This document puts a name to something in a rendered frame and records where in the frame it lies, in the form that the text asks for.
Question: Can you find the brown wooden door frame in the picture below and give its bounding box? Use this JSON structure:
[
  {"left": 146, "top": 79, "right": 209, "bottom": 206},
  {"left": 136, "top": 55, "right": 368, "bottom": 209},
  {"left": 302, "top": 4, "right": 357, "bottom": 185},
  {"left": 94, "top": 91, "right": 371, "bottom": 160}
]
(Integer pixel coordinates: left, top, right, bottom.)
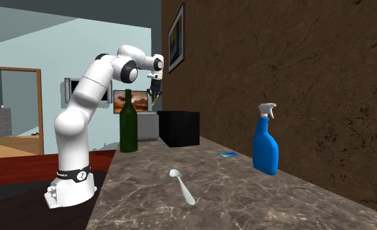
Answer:
[{"left": 0, "top": 65, "right": 45, "bottom": 157}]

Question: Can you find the black box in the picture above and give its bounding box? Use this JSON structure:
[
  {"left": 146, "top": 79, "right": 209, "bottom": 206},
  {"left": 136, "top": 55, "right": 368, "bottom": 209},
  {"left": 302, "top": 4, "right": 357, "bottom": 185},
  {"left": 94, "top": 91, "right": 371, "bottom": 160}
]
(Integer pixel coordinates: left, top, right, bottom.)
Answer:
[{"left": 157, "top": 110, "right": 201, "bottom": 148}]

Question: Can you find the dark robot stand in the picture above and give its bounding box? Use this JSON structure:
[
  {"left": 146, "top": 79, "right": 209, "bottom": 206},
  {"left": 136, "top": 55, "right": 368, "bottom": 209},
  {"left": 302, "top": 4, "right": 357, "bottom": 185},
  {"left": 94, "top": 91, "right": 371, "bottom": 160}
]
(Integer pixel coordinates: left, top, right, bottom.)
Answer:
[{"left": 0, "top": 170, "right": 109, "bottom": 230}]

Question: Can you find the blue spray bottle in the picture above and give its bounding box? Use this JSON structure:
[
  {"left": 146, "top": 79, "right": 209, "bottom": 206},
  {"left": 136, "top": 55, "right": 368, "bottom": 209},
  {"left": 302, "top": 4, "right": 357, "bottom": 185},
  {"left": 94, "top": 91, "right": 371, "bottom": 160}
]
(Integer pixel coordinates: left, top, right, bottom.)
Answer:
[{"left": 252, "top": 102, "right": 280, "bottom": 176}]

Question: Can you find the grey box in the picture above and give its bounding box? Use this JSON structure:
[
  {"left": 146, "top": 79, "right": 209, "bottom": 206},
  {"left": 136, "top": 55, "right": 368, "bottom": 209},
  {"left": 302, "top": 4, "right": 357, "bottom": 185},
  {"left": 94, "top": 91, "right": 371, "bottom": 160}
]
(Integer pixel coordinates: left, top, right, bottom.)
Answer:
[{"left": 137, "top": 111, "right": 160, "bottom": 142}]

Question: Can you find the white spoon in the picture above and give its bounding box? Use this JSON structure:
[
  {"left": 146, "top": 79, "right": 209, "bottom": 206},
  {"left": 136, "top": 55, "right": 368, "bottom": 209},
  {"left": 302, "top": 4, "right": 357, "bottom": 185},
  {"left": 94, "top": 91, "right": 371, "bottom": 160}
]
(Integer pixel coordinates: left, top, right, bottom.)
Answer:
[{"left": 169, "top": 169, "right": 197, "bottom": 206}]

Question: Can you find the orange sunset wall picture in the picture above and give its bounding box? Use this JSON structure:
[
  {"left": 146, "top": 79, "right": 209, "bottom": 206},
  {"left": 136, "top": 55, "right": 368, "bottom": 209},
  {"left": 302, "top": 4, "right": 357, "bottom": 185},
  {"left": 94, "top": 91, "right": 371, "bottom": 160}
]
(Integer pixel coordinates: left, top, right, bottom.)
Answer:
[{"left": 112, "top": 90, "right": 150, "bottom": 115}]

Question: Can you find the dark green glass bottle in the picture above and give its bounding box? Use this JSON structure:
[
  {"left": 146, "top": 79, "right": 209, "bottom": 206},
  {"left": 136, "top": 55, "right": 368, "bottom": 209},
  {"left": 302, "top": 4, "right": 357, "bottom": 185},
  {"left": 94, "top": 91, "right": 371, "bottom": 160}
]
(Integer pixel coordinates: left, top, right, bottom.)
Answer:
[{"left": 119, "top": 88, "right": 139, "bottom": 154}]

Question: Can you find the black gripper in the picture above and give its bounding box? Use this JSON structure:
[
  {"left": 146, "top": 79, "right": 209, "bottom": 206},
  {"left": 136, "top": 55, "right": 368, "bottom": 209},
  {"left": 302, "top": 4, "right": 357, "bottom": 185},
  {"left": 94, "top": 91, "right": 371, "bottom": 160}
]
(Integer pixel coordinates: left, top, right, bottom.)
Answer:
[{"left": 146, "top": 78, "right": 165, "bottom": 107}]

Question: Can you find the dark framed wall picture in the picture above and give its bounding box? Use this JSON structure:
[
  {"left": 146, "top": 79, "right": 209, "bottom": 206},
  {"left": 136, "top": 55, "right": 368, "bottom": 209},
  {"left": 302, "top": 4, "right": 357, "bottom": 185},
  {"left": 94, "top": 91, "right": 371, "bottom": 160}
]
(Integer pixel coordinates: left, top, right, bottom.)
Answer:
[{"left": 167, "top": 2, "right": 186, "bottom": 74}]

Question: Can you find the grey framed wall screen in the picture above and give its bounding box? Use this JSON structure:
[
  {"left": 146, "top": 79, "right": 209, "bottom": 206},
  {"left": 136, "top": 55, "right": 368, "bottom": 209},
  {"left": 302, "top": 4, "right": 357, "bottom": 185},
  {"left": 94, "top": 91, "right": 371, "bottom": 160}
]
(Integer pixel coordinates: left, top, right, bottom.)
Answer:
[{"left": 63, "top": 76, "right": 114, "bottom": 105}]

